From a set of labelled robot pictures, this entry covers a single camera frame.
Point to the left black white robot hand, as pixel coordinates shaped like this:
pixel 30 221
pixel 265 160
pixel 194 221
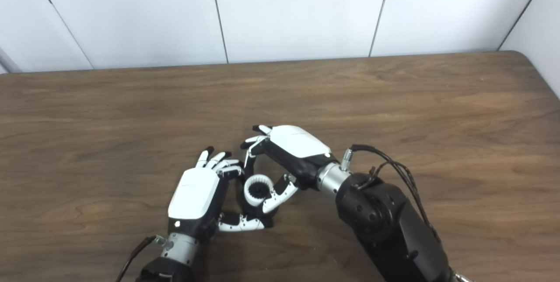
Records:
pixel 194 194

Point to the round black plastic part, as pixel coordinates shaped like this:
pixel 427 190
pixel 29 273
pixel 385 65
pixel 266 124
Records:
pixel 259 191

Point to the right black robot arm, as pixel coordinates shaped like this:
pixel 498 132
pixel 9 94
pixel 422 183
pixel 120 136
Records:
pixel 385 225

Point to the grey wall corner strip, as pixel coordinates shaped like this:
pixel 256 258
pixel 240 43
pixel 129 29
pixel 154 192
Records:
pixel 8 62

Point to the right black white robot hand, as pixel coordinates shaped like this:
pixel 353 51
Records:
pixel 297 142

